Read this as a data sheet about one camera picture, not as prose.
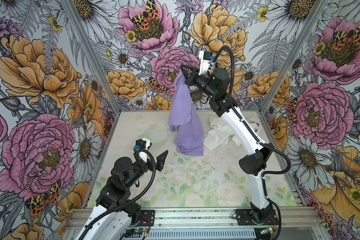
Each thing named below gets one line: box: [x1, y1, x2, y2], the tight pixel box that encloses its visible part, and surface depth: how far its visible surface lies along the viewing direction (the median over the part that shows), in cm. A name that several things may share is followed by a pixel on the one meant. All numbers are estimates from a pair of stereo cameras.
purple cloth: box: [168, 70, 204, 156], surface depth 86 cm
